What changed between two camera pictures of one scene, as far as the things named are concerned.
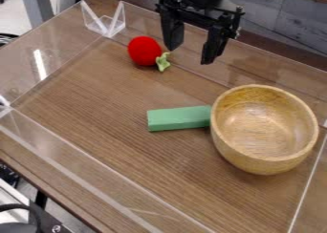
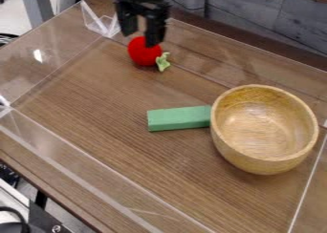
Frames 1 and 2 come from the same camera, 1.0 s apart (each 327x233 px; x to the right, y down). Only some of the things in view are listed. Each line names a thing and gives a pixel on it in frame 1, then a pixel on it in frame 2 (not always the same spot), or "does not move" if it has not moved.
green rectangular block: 178,118 does not move
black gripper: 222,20 -> 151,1
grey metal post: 38,5 does not move
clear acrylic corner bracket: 103,25 does not move
